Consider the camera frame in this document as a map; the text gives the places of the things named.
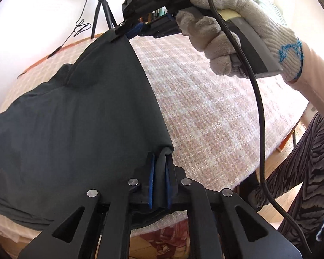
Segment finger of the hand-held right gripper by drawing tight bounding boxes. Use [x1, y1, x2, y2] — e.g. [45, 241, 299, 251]
[114, 18, 141, 43]
[125, 15, 183, 40]

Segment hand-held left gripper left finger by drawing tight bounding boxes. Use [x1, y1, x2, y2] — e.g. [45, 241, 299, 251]
[17, 152, 155, 259]

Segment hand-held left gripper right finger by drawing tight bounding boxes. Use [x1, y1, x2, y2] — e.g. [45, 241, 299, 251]
[165, 160, 303, 259]

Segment dark teal pants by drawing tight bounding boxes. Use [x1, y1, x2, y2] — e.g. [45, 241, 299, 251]
[0, 28, 176, 231]

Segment person's right forearm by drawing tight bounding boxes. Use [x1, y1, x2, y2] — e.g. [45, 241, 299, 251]
[283, 42, 324, 130]

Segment person's right hand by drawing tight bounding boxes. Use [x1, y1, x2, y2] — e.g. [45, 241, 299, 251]
[176, 0, 304, 83]

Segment small black tripod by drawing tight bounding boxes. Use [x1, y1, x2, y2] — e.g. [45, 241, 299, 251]
[90, 0, 119, 39]

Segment red patterned cloth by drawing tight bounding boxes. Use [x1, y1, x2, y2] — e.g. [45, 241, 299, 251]
[136, 220, 191, 259]

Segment beige checked bed blanket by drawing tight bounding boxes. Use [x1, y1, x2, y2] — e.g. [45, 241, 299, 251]
[0, 31, 310, 245]

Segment orange patterned bed sheet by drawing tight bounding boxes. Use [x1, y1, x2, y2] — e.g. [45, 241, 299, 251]
[17, 34, 103, 80]

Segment person's striped trouser leg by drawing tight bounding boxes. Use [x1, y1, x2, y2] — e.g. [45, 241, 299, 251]
[247, 111, 324, 259]

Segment black ring light cable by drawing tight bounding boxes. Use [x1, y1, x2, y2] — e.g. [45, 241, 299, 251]
[47, 0, 93, 59]

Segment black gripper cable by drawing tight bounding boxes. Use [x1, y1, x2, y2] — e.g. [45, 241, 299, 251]
[198, 0, 312, 253]

